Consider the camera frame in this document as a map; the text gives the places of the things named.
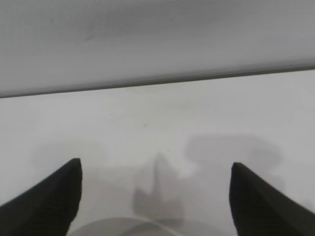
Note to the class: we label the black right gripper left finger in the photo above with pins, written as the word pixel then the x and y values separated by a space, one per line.
pixel 44 206

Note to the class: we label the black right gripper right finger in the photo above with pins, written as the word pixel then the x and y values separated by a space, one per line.
pixel 261 209

